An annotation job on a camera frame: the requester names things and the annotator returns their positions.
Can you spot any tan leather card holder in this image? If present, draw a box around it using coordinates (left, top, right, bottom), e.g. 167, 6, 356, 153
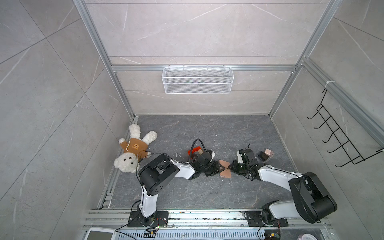
219, 160, 232, 179

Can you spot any red plastic tray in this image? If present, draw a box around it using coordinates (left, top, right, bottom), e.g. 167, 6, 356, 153
188, 147, 202, 155

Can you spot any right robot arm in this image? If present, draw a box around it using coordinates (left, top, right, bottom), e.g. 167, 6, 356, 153
229, 149, 338, 225

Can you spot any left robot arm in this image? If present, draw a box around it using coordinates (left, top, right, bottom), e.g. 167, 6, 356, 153
138, 150, 226, 219

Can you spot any small black pink box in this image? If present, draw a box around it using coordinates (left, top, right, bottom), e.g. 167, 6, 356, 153
257, 149, 274, 162

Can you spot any white teddy bear brown shirt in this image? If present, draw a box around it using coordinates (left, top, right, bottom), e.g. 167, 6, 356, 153
114, 124, 158, 173

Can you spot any white tablet device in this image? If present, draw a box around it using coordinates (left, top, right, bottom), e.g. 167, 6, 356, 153
85, 227, 117, 240

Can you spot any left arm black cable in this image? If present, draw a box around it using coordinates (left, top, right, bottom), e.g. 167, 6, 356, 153
188, 138, 208, 163

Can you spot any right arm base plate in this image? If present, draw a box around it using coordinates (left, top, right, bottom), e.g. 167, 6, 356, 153
244, 210, 289, 227

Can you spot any aluminium rail frame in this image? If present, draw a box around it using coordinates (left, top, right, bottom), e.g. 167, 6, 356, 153
82, 209, 338, 240

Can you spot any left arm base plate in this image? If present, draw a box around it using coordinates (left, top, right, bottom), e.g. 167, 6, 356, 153
127, 211, 169, 229

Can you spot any white wire mesh basket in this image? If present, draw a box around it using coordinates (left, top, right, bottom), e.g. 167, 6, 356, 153
162, 67, 235, 94

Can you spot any black wire hook rack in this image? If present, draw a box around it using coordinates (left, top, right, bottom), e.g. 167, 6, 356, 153
307, 89, 384, 168

